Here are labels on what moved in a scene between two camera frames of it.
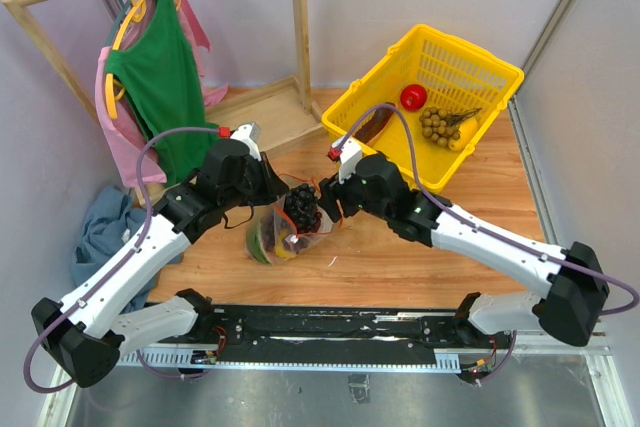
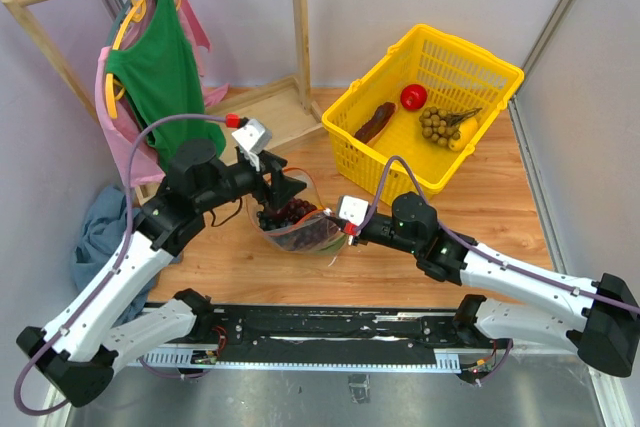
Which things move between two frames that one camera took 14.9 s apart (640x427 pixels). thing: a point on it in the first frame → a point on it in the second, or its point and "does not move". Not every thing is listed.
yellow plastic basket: x=423 y=104 does not move
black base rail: x=322 y=337 does not move
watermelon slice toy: x=254 y=243 → x=333 y=246
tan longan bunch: x=441 y=126 does not move
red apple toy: x=413 y=97 does not move
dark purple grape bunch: x=267 y=227 → x=285 y=215
